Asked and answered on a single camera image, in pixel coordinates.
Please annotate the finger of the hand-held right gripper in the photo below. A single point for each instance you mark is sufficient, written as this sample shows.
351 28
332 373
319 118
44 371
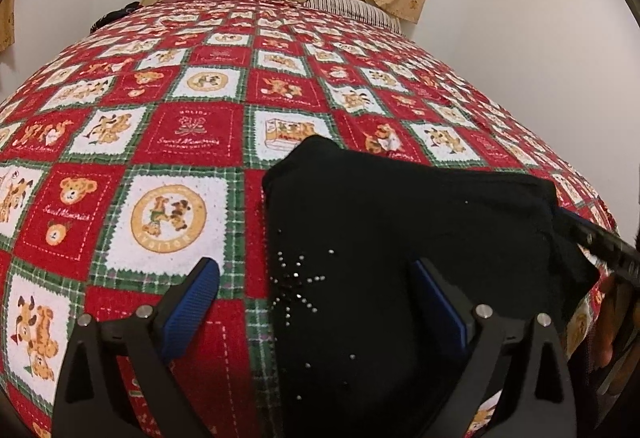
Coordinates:
600 240

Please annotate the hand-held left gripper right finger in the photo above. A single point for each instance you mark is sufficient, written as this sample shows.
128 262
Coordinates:
442 303

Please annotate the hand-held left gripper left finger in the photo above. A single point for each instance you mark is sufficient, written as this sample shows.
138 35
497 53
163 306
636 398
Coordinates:
195 303

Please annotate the black pants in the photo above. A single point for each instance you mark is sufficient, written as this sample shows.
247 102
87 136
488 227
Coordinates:
375 218

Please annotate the person's right hand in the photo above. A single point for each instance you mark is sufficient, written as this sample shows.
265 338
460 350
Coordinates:
612 318

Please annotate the red checked teddy bear blanket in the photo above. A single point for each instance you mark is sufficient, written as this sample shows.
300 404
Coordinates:
150 118

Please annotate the black object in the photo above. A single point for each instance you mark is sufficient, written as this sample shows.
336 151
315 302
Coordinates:
110 17

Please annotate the striped pillow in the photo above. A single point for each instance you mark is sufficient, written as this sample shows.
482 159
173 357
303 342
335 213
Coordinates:
350 8

